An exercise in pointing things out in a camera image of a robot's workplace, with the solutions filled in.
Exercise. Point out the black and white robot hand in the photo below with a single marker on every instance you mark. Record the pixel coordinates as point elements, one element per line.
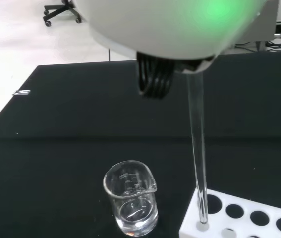
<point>167,29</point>

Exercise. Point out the white test tube rack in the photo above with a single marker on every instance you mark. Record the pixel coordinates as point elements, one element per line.
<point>191,213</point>

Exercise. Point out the black office chair base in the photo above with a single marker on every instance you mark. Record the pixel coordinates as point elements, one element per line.
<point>66,11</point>

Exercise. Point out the black bench cloth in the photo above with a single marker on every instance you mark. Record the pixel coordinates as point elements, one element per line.
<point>80,124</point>

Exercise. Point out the clear tape piece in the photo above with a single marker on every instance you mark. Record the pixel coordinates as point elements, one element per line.
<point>22,92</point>

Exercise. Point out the glass beaker with water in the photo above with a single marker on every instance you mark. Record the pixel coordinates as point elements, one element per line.
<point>135,218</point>

